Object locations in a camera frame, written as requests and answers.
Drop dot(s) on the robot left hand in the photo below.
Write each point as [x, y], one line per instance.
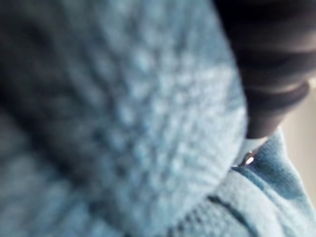
[266, 61]

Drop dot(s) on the light blue knitted cushion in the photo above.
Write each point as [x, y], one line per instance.
[138, 128]

